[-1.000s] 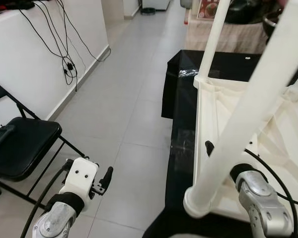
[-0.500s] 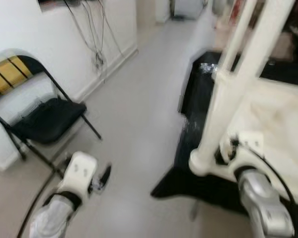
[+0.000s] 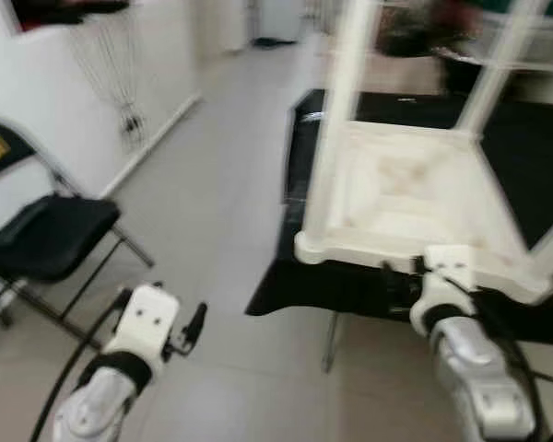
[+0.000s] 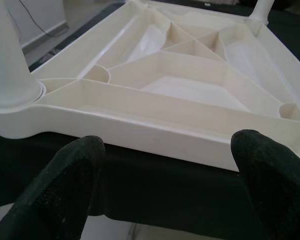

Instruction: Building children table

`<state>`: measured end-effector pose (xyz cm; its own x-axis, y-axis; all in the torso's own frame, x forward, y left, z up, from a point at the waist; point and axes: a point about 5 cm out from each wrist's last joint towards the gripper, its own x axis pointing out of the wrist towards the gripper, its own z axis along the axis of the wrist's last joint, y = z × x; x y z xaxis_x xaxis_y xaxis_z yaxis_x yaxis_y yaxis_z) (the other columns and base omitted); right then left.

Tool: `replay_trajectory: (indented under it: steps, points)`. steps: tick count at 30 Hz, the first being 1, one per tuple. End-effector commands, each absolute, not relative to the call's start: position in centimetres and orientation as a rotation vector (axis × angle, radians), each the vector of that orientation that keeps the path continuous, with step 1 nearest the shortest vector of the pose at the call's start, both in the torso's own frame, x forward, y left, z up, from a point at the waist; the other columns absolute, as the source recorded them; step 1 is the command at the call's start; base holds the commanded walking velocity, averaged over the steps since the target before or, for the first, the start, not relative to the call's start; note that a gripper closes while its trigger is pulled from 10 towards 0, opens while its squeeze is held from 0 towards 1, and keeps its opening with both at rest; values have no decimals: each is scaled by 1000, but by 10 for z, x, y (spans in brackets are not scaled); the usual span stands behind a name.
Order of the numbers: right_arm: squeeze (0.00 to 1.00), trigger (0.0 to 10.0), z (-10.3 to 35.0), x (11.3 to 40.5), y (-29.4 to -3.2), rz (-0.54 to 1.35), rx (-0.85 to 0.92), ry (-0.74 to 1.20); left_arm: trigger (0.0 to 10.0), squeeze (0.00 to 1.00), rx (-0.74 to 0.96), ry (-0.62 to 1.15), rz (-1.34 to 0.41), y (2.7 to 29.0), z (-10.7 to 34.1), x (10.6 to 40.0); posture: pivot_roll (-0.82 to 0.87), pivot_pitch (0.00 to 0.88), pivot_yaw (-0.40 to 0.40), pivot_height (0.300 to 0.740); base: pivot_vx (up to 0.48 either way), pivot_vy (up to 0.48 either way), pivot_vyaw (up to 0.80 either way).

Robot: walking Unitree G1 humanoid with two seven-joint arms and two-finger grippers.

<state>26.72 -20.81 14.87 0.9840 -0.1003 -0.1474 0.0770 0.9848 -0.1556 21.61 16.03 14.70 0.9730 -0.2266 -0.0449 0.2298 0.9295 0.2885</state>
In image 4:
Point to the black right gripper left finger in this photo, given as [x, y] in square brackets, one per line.
[55, 200]

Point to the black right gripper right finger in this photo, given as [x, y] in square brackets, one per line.
[277, 190]

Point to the white plastic table leg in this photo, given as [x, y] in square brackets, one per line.
[262, 8]
[7, 62]

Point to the white plastic children table top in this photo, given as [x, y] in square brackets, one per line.
[165, 112]

